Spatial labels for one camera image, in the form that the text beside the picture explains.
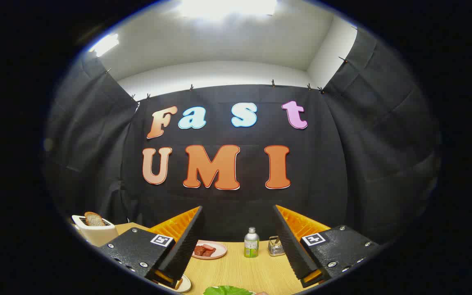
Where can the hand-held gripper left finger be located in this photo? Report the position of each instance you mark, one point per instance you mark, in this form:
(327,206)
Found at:
(187,241)

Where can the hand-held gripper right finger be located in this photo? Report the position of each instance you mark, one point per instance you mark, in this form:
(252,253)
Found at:
(291,246)

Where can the green lettuce leaf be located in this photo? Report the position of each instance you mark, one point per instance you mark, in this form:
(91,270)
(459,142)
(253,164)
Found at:
(228,291)

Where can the plain bread slice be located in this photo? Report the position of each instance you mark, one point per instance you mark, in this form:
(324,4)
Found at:
(94,220)

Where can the brown meat piece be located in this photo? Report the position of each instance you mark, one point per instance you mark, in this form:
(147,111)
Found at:
(209,253)
(199,250)

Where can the red sausage piece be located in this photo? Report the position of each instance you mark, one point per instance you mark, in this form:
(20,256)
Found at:
(208,246)

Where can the pink plate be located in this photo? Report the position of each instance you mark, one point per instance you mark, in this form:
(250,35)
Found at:
(219,253)

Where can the silver bottle green label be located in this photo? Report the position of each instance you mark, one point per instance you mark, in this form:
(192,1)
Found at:
(251,246)

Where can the round white plate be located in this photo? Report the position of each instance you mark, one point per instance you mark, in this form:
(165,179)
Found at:
(184,284)

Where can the black backdrop cloth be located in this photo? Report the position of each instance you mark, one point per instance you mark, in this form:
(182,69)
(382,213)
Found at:
(228,205)

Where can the white toaster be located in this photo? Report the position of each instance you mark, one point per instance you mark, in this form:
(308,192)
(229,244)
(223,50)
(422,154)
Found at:
(96,235)

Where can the ceiling light panel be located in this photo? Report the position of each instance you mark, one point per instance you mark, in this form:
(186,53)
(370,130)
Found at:
(228,7)
(105,44)

